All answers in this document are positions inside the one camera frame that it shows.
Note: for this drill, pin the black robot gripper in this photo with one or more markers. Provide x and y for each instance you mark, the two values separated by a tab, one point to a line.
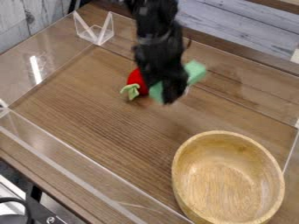
158	56

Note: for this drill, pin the green rectangular block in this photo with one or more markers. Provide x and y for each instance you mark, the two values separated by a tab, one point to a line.
195	70

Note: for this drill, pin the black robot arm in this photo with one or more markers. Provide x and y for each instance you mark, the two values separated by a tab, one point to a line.
154	10

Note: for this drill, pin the brown wooden bowl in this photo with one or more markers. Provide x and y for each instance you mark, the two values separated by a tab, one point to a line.
227	180

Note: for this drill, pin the red plush strawberry toy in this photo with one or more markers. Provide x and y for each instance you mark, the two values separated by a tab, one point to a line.
135	85

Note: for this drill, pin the clear acrylic corner bracket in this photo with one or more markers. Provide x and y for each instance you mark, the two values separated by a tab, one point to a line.
95	34

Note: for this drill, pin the clear acrylic tray enclosure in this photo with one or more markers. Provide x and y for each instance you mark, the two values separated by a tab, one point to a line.
96	150

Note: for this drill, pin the black metal table frame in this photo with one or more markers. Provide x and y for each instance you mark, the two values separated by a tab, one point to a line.
47	211

